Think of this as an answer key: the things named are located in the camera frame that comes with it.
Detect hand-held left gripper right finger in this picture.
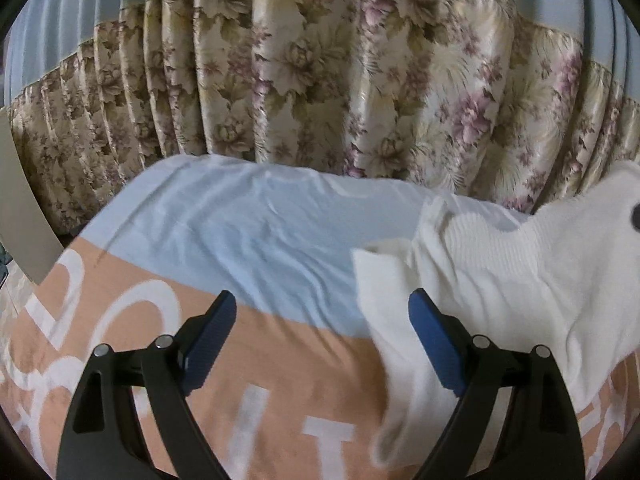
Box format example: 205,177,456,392
408,288,585,480

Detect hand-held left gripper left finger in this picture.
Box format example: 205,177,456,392
56,290,237,480

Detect white knit sweater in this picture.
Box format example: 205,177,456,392
351,160,640,467

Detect orange white printed blanket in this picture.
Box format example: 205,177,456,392
0,152,640,480

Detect white flat board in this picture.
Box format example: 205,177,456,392
0,109,64,284

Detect blue floral curtain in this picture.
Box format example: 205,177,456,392
0,0,640,237

